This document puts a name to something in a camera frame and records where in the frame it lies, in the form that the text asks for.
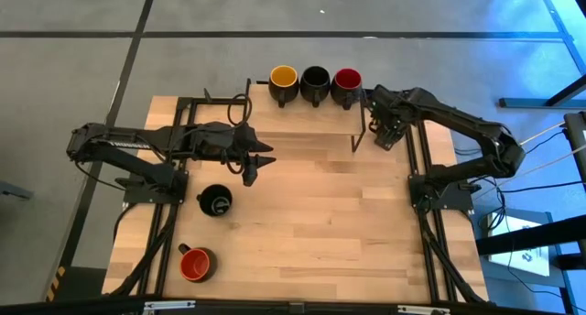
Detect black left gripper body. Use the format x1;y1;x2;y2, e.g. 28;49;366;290
196;121;257;169

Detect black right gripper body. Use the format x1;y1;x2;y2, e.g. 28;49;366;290
369;86;413;124

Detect black mug red interior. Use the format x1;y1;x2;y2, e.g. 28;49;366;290
330;67;364;111

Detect glossy all-black mug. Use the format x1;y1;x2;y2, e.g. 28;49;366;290
196;183;233;218

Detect black mug yellow interior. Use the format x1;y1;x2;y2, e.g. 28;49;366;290
267;65;300;109

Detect matte all-black mug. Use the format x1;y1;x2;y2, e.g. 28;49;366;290
299;65;331;109

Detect orange mug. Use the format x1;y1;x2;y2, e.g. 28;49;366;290
177;243;217;283

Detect white printed box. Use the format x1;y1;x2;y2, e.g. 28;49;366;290
487;212;551;278

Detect black base hazard stripes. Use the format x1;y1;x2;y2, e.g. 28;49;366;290
44;265;109;303

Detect black crossbar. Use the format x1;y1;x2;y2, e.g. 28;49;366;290
0;298;586;315

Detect grey metal foot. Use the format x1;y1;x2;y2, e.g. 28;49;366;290
0;180;34;201

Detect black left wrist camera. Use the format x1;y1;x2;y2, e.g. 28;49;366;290
241;161;261;189

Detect wooden shelf riser black frame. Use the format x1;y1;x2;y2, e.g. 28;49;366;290
241;78;368;154

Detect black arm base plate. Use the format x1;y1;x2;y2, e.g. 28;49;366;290
408;175;475;214
122;170;189;205

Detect black metal desk frame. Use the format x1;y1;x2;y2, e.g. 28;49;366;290
497;0;586;110
475;212;586;273

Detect white floor cable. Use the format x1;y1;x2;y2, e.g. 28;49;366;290
519;121;568;147
503;145;586;188

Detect black floor cable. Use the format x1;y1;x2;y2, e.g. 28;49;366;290
501;180;586;194

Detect silver bracket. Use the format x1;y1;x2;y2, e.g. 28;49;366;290
396;304;450;315
143;299;197;312

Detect black equipment post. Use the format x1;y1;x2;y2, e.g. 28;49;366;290
563;112;586;183

